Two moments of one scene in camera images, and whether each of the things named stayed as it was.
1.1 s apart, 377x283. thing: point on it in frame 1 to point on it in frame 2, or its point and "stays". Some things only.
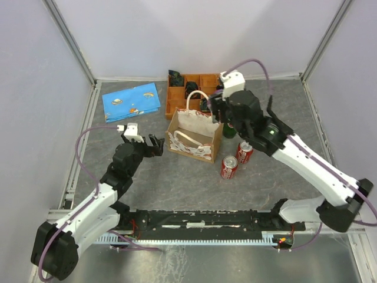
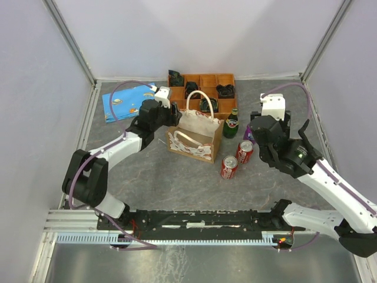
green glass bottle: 228,131 stays
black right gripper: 219,104 to 285,124
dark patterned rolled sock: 175,79 stays
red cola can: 228,167 stays
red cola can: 244,150 stays
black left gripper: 152,150 to 174,119
